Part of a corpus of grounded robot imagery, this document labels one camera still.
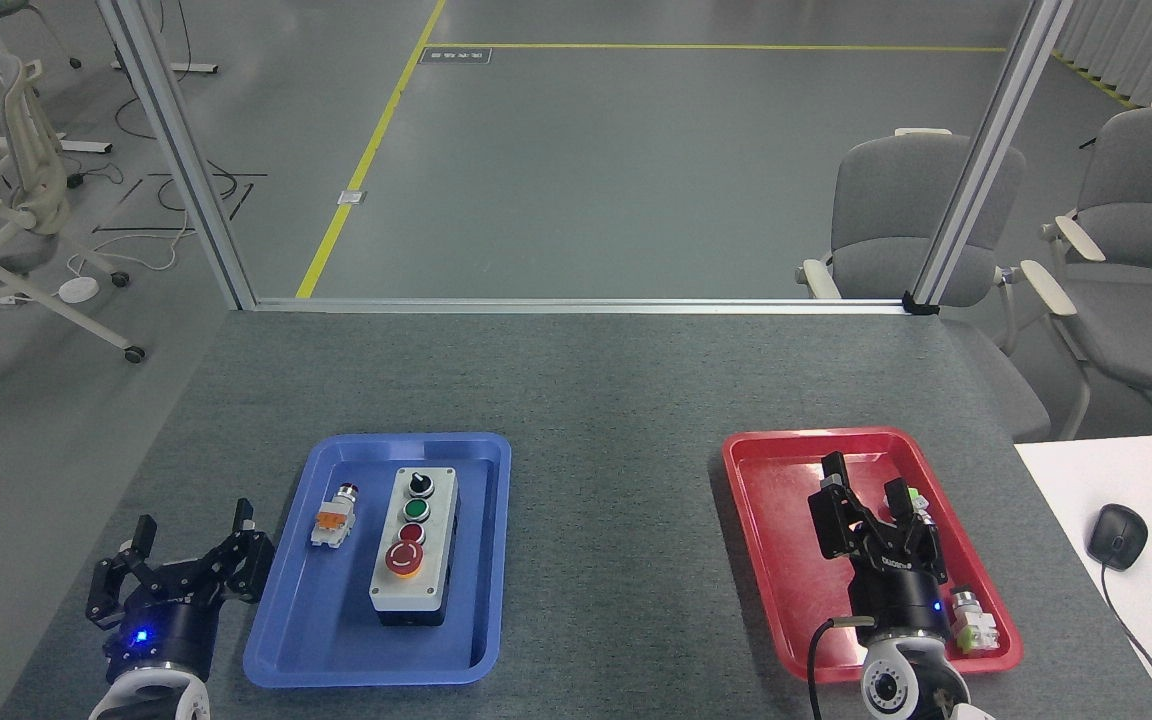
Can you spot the black corner bracket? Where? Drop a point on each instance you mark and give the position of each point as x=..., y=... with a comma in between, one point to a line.
x=921, y=303

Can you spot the grey floor label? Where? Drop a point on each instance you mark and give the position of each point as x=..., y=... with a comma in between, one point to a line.
x=456, y=56

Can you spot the silver aluminium crossbar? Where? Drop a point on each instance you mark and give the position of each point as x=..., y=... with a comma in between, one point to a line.
x=576, y=305

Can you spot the red plastic tray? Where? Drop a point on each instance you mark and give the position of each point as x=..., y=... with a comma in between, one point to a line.
x=786, y=560

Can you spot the grey four-button control box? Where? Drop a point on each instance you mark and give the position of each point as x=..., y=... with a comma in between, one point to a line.
x=414, y=585

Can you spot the red push button switch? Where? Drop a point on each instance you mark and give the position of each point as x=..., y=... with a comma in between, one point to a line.
x=333, y=525

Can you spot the silver aluminium post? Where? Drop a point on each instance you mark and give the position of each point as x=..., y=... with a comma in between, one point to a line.
x=181, y=160
x=991, y=150

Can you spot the metal floor socket plate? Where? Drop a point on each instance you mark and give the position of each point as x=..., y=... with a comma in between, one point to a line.
x=352, y=197

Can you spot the white stand foot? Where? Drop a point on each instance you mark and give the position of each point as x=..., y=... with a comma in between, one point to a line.
x=191, y=68
x=76, y=146

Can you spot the black computer mouse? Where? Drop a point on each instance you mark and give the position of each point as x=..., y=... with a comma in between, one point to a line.
x=1117, y=537

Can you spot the white round floor disc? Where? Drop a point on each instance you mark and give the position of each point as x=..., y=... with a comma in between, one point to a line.
x=78, y=290

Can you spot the white curtain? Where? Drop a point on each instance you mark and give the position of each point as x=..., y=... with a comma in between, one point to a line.
x=1136, y=45

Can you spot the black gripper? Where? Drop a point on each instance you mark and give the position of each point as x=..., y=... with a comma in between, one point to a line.
x=896, y=595
x=171, y=630

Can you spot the grey padded chair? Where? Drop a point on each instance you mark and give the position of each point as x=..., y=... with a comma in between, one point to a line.
x=886, y=220
x=1146, y=300

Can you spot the blue plastic tray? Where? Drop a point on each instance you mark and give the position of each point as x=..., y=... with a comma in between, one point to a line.
x=336, y=620

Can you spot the white desk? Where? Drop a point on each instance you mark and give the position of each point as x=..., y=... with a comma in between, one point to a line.
x=1116, y=470

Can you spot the green push button switch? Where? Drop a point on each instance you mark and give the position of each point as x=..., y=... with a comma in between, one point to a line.
x=922, y=503

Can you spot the silver-headed green switch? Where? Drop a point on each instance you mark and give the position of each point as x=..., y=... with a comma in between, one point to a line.
x=974, y=625

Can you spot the white mesh office chair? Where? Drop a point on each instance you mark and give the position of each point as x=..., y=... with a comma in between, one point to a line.
x=21, y=220

